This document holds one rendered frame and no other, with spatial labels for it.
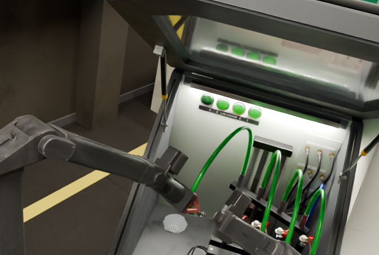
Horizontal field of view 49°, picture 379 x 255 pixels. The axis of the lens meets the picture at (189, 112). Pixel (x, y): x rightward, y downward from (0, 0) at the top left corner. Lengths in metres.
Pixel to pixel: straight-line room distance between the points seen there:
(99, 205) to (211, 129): 1.59
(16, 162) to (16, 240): 0.18
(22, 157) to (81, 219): 2.17
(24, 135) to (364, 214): 1.07
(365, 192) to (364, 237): 0.16
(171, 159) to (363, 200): 0.64
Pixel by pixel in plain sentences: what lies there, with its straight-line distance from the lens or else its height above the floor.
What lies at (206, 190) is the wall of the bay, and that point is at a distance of 1.77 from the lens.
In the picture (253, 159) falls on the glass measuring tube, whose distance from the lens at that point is 1.61.
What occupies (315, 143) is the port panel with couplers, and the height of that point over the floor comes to 1.33.
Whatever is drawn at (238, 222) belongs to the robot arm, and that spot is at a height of 1.36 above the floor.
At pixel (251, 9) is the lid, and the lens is 0.60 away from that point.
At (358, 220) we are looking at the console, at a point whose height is 1.24.
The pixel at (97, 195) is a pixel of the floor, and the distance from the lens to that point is 3.12.
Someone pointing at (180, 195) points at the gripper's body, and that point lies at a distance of 1.20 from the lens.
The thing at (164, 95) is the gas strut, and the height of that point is 1.47.
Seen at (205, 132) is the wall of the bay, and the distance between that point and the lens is 1.62.
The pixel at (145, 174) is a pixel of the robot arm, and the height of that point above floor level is 1.43.
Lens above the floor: 2.08
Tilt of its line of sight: 29 degrees down
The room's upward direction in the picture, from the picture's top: 13 degrees clockwise
